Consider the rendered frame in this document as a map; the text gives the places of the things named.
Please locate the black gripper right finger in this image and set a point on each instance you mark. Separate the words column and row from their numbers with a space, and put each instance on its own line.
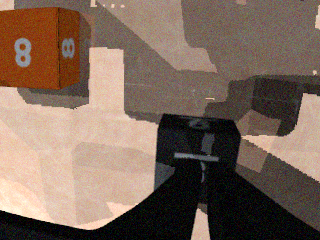
column 236, row 210

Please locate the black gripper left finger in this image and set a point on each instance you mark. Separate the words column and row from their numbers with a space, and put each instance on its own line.
column 167, row 214

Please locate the orange-brown block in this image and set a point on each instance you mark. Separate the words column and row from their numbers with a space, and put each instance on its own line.
column 39, row 48

